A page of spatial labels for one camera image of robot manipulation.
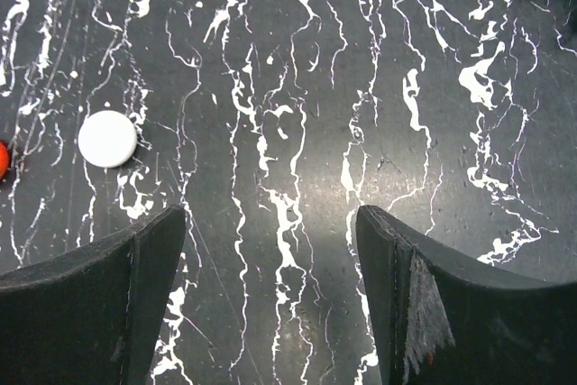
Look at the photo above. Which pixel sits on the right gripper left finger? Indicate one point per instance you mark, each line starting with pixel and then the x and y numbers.
pixel 92 315

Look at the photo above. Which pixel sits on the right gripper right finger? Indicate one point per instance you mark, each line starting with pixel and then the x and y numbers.
pixel 439 316

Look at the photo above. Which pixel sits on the white round disc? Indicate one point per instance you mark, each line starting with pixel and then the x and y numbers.
pixel 107 139

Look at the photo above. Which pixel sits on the orange earbud charging case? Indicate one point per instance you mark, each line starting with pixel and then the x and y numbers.
pixel 4 160

